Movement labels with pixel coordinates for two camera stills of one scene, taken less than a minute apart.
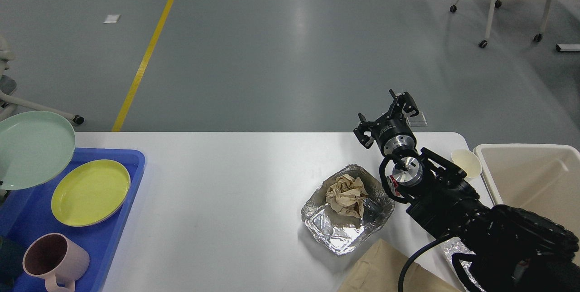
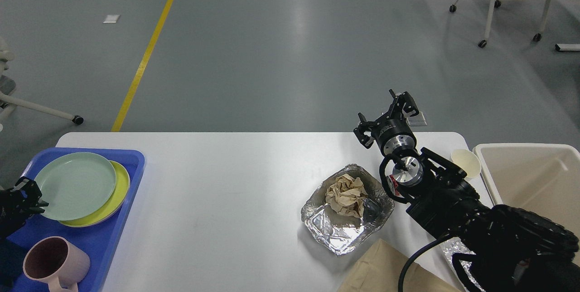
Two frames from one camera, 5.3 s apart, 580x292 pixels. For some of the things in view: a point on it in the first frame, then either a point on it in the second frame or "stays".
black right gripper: (394, 136) stays
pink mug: (58, 260) stays
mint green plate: (34, 146) to (74, 186)
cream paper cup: (467, 161) stays
